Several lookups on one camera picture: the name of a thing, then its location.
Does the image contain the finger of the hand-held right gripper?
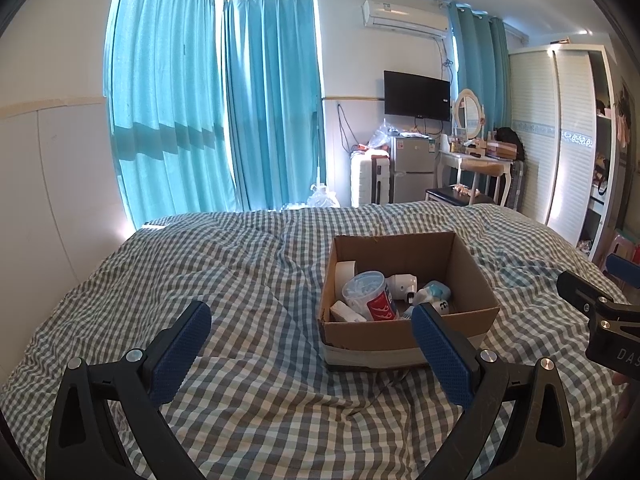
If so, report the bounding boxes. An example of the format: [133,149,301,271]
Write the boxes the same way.
[556,270,628,317]
[605,254,640,281]

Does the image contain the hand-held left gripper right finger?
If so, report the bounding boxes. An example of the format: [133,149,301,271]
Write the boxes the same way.
[411,301,578,480]

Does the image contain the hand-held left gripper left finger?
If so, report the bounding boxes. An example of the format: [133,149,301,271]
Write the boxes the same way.
[45,301,213,480]

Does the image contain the white soft item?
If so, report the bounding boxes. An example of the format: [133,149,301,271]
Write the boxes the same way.
[404,290,431,313]

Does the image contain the light blue packet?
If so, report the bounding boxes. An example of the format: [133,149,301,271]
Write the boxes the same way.
[420,281,452,315]

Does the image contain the brown cardboard box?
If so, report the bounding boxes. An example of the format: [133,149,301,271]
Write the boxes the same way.
[318,231,501,372]

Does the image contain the clear plastic bottle blue-red label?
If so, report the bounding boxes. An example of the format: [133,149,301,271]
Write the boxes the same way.
[341,270,401,322]

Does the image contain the small white bottle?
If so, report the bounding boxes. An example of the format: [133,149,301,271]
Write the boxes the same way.
[330,301,368,323]

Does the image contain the pink plastic stool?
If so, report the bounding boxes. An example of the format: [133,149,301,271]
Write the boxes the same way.
[607,230,640,266]

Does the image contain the white bottle with cap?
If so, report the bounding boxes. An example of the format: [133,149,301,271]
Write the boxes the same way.
[387,274,418,302]

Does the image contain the grey checked blanket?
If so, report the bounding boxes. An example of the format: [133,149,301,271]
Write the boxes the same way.
[0,200,633,480]

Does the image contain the white tape roll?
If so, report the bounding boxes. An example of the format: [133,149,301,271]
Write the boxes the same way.
[334,260,358,306]

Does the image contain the white wardrobe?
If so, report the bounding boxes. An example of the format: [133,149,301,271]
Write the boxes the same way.
[507,45,616,261]

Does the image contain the wooden chair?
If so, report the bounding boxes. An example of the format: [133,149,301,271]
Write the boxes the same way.
[460,160,503,206]

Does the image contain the black bag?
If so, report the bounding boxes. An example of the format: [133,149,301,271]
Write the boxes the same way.
[492,127,526,161]

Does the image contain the silver small fridge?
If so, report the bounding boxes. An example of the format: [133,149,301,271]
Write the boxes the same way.
[389,136,437,204]

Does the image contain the white dressing table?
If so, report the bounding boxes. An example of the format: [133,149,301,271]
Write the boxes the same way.
[437,150,516,206]

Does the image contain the white suitcase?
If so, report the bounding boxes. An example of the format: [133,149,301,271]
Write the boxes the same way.
[350,152,391,207]

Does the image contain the white plastic bag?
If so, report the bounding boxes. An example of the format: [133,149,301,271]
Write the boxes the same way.
[307,182,341,208]

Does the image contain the white oval mirror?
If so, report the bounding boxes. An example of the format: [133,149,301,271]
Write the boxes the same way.
[453,88,486,141]

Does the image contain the clear plastic bag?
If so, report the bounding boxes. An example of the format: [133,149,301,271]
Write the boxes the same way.
[367,120,396,151]

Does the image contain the wide teal curtain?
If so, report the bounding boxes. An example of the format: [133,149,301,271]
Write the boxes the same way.
[102,0,236,226]

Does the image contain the narrow teal curtain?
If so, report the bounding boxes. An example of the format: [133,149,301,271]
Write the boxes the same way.
[447,2,511,136]

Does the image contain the white air conditioner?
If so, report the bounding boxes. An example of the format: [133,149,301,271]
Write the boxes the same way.
[362,0,449,38]

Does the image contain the black wall television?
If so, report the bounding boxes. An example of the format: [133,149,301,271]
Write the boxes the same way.
[383,70,451,122]

